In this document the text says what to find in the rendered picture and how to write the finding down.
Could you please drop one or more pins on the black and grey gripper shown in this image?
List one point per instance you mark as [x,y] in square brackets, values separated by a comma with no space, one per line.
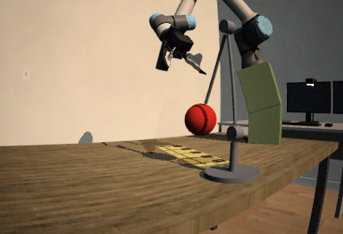
[173,46]

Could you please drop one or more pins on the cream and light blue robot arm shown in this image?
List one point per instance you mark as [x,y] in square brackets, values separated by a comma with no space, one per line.
[258,28]

